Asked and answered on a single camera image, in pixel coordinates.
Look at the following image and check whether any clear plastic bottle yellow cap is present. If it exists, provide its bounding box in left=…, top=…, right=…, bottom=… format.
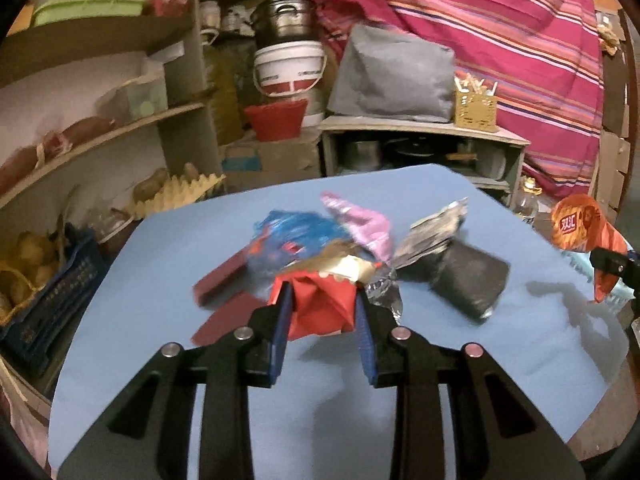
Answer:
left=514, top=177, right=542, bottom=226

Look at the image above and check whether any clear plastic container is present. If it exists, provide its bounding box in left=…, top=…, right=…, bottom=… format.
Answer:
left=96, top=70, right=168, bottom=126

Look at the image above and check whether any striped pink curtain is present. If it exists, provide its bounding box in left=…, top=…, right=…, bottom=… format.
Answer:
left=314, top=0, right=604, bottom=198

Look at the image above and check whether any black ribbed rubber piece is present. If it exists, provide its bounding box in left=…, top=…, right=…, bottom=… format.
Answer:
left=397, top=240, right=510, bottom=323

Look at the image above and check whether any wooden wall shelf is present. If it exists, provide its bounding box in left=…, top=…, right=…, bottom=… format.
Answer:
left=1, top=0, right=222, bottom=220

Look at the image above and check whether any blue table cloth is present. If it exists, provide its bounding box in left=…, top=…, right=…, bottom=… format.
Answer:
left=49, top=165, right=628, bottom=479

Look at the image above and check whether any red wrapper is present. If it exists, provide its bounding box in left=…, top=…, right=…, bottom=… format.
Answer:
left=268, top=271, right=358, bottom=341

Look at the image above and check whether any orange snack wrapper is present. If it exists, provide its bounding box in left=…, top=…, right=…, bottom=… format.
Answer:
left=550, top=194, right=629, bottom=304

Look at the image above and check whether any low wooden cabinet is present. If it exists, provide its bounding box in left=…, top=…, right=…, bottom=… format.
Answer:
left=319, top=115, right=528, bottom=208

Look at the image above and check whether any green plastic tray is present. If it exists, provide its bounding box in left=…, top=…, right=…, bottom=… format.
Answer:
left=32, top=0, right=144, bottom=26

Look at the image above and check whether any blue plastic bag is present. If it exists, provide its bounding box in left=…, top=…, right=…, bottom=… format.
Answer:
left=245, top=210, right=352, bottom=276

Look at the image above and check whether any red plastic bowl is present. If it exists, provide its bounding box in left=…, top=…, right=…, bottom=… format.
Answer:
left=244, top=99, right=308, bottom=142

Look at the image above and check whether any potato on egg tray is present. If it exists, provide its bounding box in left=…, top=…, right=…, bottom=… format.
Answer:
left=132, top=168, right=169, bottom=203

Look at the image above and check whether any metal cooking pot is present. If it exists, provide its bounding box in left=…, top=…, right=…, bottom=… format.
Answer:
left=250, top=0, right=319, bottom=49

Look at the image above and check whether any pink plastic packet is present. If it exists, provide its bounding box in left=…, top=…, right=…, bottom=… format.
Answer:
left=320, top=192, right=393, bottom=263

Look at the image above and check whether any dark blue plastic crate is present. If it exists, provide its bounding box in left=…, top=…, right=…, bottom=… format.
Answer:
left=1, top=224, right=108, bottom=379

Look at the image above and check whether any yellow egg tray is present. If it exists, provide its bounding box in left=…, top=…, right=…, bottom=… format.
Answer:
left=126, top=174, right=226, bottom=220

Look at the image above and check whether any cardboard box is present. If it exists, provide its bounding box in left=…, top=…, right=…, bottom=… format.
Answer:
left=220, top=128, right=322, bottom=193

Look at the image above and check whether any grey fabric cover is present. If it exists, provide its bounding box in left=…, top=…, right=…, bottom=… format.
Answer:
left=328, top=24, right=456, bottom=122

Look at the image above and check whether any white plastic bucket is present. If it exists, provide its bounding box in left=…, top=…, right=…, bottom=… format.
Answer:
left=253, top=40, right=326, bottom=98

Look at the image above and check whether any silver printed snack bag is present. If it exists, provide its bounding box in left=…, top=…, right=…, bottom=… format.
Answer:
left=364, top=197, right=468, bottom=325

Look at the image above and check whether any dark red box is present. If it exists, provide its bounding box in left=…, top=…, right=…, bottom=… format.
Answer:
left=192, top=248, right=247, bottom=307

